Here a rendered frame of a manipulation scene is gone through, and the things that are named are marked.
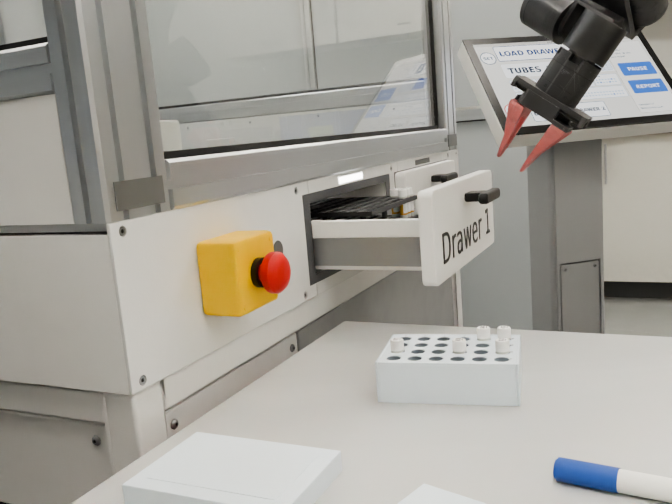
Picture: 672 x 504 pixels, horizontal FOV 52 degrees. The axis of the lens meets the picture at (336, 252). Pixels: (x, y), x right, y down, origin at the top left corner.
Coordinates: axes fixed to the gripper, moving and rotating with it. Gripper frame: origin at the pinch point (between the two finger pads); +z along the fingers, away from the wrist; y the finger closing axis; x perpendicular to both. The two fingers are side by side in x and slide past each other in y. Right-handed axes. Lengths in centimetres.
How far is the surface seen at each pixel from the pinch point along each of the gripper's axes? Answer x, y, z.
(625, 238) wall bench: -291, -33, 54
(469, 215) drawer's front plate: 2.5, 0.3, 8.9
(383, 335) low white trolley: 18.9, -1.4, 22.3
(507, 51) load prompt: -87, 27, -6
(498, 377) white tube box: 36.0, -14.1, 9.6
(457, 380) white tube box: 36.6, -11.5, 11.9
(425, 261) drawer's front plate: 18.0, -0.6, 11.9
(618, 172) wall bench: -291, -10, 28
